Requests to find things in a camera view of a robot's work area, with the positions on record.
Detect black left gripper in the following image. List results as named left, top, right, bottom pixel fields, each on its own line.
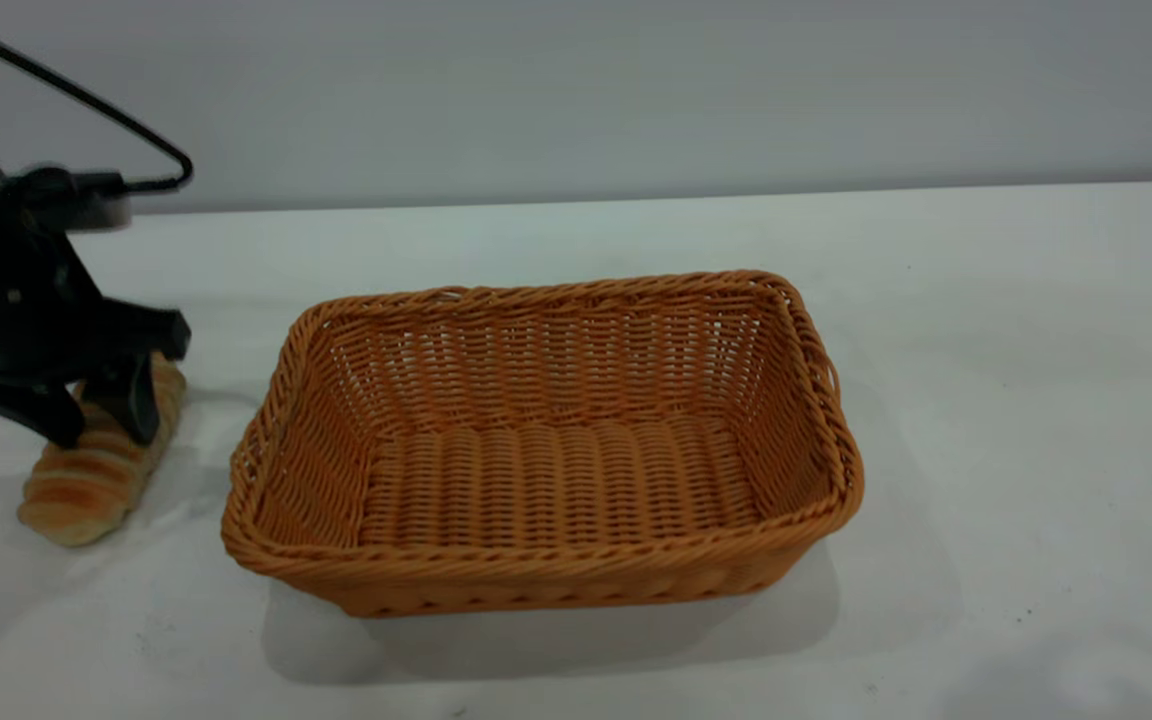
left=0, top=195, right=192, bottom=449

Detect striped long bread loaf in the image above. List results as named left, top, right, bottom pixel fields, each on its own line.
left=18, top=352, right=188, bottom=548

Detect orange woven wicker basket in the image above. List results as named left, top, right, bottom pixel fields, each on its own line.
left=221, top=270, right=865, bottom=618

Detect dark left wrist camera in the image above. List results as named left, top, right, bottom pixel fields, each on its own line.
left=0, top=167, right=133, bottom=235

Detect black left camera cable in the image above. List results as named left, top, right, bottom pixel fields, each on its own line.
left=0, top=10, right=195, bottom=196

